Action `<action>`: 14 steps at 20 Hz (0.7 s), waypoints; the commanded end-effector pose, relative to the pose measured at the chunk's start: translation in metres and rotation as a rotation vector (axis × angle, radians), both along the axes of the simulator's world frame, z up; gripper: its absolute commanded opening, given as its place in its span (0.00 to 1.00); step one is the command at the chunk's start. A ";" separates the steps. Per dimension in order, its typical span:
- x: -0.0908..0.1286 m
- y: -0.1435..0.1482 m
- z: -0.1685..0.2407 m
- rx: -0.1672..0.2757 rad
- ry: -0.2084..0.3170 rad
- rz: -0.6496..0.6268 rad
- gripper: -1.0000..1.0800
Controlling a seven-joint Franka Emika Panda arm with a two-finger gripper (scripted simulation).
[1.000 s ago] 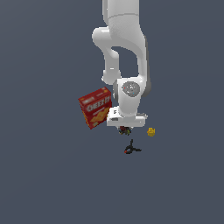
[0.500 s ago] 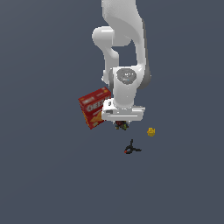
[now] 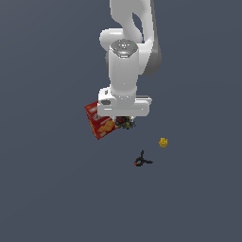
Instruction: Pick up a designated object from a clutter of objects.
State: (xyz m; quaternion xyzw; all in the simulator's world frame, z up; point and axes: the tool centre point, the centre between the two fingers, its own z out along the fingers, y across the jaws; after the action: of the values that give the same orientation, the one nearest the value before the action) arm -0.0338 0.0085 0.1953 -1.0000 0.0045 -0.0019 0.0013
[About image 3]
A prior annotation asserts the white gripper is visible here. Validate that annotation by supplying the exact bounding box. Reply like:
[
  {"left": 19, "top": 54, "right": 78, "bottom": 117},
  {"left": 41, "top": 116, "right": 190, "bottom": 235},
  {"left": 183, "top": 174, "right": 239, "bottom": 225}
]
[{"left": 96, "top": 87, "right": 153, "bottom": 118}]

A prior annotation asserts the dark multicoloured small object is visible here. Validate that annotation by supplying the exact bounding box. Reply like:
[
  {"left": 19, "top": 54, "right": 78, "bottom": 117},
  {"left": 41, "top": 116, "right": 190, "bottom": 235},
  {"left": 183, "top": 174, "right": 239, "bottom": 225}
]
[{"left": 114, "top": 115, "right": 137, "bottom": 130}]

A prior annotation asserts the red cracker box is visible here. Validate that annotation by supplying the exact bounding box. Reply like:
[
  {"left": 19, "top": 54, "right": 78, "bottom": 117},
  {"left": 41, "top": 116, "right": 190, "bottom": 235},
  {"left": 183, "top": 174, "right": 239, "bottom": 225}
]
[{"left": 83, "top": 100, "right": 118, "bottom": 141}]

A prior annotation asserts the black clamp with red tip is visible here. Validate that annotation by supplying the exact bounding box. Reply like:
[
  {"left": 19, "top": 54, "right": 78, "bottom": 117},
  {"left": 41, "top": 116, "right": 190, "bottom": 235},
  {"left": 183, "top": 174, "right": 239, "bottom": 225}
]
[{"left": 133, "top": 149, "right": 154, "bottom": 167}]

